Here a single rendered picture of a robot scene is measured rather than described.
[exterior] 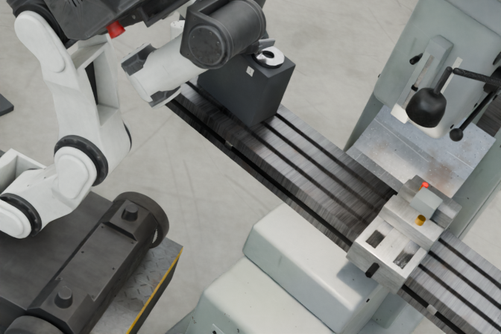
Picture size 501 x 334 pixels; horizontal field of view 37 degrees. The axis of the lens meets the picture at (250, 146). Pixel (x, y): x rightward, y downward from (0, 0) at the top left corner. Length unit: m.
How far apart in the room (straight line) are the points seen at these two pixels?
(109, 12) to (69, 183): 0.60
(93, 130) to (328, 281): 0.69
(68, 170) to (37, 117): 1.57
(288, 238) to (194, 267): 1.04
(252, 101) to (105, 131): 0.46
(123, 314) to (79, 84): 0.86
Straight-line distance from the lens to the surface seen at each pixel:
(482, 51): 1.59
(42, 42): 1.64
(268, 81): 1.97
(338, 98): 3.98
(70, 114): 1.76
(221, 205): 3.18
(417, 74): 1.63
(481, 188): 2.30
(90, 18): 1.41
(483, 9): 1.53
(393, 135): 2.25
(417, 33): 1.64
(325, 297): 1.92
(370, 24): 4.70
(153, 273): 2.38
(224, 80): 2.08
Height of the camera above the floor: 2.31
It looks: 42 degrees down
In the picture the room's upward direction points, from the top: 21 degrees clockwise
